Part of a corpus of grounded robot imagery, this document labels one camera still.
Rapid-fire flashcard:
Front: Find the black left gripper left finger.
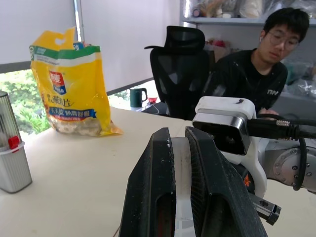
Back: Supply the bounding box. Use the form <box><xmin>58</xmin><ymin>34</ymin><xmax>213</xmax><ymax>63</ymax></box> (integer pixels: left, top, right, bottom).
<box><xmin>118</xmin><ymin>127</ymin><xmax>177</xmax><ymax>237</ymax></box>

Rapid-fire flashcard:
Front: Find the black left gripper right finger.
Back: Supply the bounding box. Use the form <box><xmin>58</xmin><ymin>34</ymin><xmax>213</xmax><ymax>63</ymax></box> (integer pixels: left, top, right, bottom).
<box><xmin>184</xmin><ymin>126</ymin><xmax>269</xmax><ymax>237</ymax></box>

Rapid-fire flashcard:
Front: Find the dark green electric kettle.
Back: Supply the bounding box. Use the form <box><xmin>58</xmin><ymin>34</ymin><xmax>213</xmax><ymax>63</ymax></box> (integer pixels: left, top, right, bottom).
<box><xmin>129</xmin><ymin>87</ymin><xmax>149</xmax><ymax>108</ymax></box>

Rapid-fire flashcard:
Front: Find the black mesh office chair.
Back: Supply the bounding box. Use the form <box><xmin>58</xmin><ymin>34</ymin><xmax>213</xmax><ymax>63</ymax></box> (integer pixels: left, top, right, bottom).
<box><xmin>144</xmin><ymin>25</ymin><xmax>211</xmax><ymax>120</ymax></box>

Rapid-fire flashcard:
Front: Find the yellow cereal bag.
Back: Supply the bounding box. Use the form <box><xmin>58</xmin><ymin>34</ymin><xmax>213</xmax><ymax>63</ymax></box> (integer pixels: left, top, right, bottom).
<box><xmin>29</xmin><ymin>26</ymin><xmax>124</xmax><ymax>137</ymax></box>

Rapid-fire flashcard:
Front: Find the person in black shirt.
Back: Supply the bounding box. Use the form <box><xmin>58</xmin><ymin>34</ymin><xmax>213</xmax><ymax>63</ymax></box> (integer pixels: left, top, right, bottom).
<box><xmin>201</xmin><ymin>7</ymin><xmax>311</xmax><ymax>119</ymax></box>

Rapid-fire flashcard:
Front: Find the ribbed silver canister red clip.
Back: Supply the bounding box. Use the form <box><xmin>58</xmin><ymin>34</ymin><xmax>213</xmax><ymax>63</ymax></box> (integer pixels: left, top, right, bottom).
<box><xmin>0</xmin><ymin>90</ymin><xmax>33</xmax><ymax>194</ymax></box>

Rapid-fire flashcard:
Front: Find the pile of clear plastic bags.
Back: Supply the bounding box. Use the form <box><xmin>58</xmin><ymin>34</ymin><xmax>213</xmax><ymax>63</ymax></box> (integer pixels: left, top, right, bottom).
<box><xmin>282</xmin><ymin>58</ymin><xmax>316</xmax><ymax>93</ymax></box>

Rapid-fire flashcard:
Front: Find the grey metal storage shelf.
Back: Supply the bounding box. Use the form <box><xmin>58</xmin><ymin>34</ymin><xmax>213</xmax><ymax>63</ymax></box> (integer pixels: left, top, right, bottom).
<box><xmin>179</xmin><ymin>0</ymin><xmax>316</xmax><ymax>28</ymax></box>

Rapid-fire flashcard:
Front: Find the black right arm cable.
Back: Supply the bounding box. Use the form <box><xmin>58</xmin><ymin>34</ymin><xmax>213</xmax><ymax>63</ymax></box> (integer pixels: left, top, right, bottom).
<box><xmin>246</xmin><ymin>113</ymin><xmax>316</xmax><ymax>192</ymax></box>

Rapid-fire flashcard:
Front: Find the thin white cable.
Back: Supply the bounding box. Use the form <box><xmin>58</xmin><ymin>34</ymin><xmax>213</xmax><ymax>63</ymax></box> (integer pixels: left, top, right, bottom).
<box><xmin>142</xmin><ymin>102</ymin><xmax>161</xmax><ymax>115</ymax></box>

